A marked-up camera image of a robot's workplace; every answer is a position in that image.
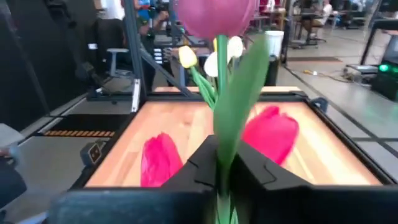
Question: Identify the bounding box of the person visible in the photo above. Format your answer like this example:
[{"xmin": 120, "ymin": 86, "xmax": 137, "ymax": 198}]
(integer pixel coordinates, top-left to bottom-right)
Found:
[
  {"xmin": 300, "ymin": 0, "xmax": 334, "ymax": 35},
  {"xmin": 132, "ymin": 0, "xmax": 175, "ymax": 43}
]

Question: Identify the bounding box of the grey rig upright post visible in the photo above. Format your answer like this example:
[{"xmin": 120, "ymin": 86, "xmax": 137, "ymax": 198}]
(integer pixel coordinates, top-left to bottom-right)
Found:
[{"xmin": 123, "ymin": 0, "xmax": 192, "ymax": 111}]

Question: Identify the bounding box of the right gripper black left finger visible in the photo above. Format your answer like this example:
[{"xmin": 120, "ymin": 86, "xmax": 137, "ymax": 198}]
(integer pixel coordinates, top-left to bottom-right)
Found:
[{"xmin": 160, "ymin": 134, "xmax": 219, "ymax": 191}]

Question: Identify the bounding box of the black table frame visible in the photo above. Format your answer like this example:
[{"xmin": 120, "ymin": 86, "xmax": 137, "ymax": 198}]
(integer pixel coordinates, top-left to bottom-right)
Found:
[{"xmin": 70, "ymin": 89, "xmax": 398, "ymax": 191}]

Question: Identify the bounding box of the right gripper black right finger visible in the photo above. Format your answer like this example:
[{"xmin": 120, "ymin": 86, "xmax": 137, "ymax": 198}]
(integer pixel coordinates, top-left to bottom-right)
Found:
[{"xmin": 231, "ymin": 141, "xmax": 312, "ymax": 194}]

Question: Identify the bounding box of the silver corner bracket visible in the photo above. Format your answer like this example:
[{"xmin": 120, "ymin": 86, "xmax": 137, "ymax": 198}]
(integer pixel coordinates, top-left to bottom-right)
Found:
[{"xmin": 131, "ymin": 78, "xmax": 141, "ymax": 113}]

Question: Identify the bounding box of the black device green light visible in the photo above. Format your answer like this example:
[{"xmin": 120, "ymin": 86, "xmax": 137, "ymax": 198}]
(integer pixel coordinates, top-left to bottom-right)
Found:
[{"xmin": 371, "ymin": 58, "xmax": 398, "ymax": 102}]

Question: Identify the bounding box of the grey stool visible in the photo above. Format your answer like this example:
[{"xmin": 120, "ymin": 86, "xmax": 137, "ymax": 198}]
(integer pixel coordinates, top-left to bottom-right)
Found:
[{"xmin": 105, "ymin": 47, "xmax": 130, "ymax": 78}]

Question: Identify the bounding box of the cream tulip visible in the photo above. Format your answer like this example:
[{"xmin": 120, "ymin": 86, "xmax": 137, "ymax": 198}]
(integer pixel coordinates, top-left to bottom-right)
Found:
[
  {"xmin": 226, "ymin": 35, "xmax": 245, "ymax": 60},
  {"xmin": 203, "ymin": 51, "xmax": 219, "ymax": 78}
]

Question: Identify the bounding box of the black partition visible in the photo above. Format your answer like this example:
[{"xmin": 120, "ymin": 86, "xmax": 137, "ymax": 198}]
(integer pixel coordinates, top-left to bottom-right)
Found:
[{"xmin": 0, "ymin": 0, "xmax": 96, "ymax": 132}]

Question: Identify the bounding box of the white cup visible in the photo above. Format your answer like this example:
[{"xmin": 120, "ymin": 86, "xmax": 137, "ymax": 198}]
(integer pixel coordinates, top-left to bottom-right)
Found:
[{"xmin": 265, "ymin": 30, "xmax": 285, "ymax": 57}]

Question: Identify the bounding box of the dark red tulip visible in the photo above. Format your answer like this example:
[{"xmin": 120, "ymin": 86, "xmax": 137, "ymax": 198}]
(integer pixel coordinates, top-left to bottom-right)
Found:
[{"xmin": 174, "ymin": 0, "xmax": 271, "ymax": 224}]

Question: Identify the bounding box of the black frame clamp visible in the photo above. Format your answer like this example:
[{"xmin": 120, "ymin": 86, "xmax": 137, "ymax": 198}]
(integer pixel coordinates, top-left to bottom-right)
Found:
[{"xmin": 309, "ymin": 96, "xmax": 329, "ymax": 113}]

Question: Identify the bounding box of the yellow floor cable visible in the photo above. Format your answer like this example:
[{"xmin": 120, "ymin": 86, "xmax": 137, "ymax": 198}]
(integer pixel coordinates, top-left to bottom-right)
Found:
[{"xmin": 302, "ymin": 69, "xmax": 353, "ymax": 84}]

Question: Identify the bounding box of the orange black striped strip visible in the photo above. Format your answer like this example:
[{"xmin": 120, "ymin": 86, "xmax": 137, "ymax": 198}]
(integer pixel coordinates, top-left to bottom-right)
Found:
[{"xmin": 42, "ymin": 129, "xmax": 116, "ymax": 138}]

